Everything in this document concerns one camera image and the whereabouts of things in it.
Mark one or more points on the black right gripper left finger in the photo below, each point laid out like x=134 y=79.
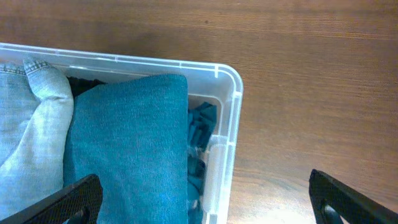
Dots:
x=79 y=202

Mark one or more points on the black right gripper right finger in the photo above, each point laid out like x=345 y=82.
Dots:
x=334 y=202

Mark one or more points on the blue jeans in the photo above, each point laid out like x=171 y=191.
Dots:
x=133 y=136

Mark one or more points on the light grey jeans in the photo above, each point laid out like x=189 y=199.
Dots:
x=36 y=112

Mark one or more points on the black garment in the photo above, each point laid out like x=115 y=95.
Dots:
x=80 y=85

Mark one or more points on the teal garment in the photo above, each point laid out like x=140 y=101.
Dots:
x=201 y=124

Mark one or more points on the clear plastic storage bin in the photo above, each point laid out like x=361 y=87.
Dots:
x=214 y=83

